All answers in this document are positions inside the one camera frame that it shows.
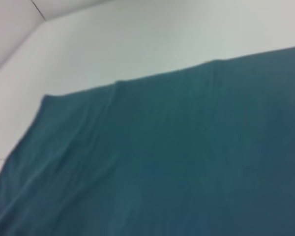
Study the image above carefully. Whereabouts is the teal t-shirt with FREE print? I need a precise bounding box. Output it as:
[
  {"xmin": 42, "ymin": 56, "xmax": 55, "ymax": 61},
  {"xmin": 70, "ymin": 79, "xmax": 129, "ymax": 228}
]
[{"xmin": 0, "ymin": 43, "xmax": 295, "ymax": 236}]

